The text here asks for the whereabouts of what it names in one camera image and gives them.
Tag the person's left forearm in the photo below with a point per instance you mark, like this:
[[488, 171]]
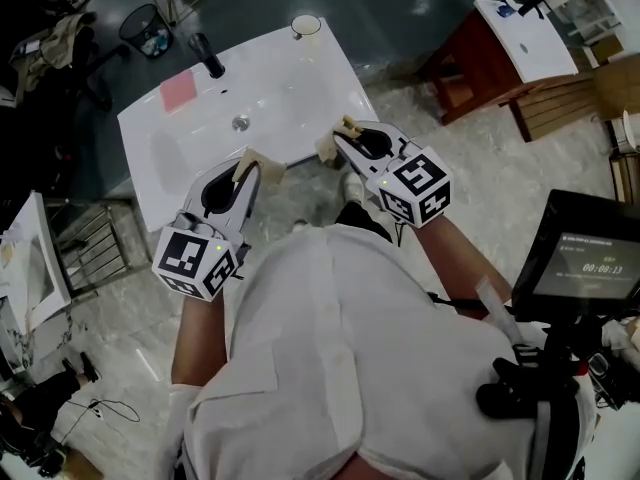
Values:
[[200, 338]]

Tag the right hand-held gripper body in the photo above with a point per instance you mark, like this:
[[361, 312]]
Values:
[[412, 185]]

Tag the brown cardboard box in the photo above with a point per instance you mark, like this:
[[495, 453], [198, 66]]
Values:
[[617, 85]]

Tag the black office chair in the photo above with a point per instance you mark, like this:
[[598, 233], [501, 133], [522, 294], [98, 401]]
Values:
[[100, 63]]

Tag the brown wooden cabinet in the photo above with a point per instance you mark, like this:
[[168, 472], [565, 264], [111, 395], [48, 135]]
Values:
[[475, 68]]

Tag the blue mug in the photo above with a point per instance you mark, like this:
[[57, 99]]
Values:
[[506, 9]]

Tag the pink sponge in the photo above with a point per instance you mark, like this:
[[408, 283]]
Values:
[[178, 90]]

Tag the black mount clamp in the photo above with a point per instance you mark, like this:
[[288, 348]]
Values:
[[525, 398]]

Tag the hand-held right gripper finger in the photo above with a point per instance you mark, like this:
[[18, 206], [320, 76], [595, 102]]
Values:
[[395, 135], [362, 163]]

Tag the white sink with marble edge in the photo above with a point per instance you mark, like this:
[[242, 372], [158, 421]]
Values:
[[30, 268]]

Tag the black sink faucet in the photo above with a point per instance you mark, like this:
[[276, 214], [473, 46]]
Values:
[[210, 60]]

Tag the person's right forearm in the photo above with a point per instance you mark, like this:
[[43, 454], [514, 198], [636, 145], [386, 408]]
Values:
[[465, 263]]

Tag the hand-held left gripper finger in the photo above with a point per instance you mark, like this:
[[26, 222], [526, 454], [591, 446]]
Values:
[[248, 200], [197, 190]]

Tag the black mesh trash bin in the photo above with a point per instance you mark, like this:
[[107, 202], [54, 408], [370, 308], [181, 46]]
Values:
[[145, 30]]

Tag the black display screen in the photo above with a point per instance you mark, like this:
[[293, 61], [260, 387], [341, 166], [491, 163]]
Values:
[[585, 263]]

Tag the short black faucet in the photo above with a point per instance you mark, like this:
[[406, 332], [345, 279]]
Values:
[[530, 4]]

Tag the person's white shirt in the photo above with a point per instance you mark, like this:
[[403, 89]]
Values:
[[350, 343]]

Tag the person's white shoe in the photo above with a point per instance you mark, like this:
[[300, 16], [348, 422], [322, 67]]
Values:
[[354, 185]]

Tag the white ceramic sink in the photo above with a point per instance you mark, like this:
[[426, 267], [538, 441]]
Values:
[[280, 93]]

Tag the person's black trousers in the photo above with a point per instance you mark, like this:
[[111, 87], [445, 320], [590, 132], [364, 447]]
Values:
[[365, 220]]

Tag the wooden slatted crate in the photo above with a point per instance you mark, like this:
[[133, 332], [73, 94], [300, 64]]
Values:
[[555, 108]]

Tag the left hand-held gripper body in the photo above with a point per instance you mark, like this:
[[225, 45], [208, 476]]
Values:
[[192, 260]]

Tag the beige cloth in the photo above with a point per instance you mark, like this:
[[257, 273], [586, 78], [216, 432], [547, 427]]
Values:
[[55, 48]]

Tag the small white sink top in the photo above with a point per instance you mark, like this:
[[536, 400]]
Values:
[[530, 43]]

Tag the metal sink drain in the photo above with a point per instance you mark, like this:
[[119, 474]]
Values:
[[241, 122]]

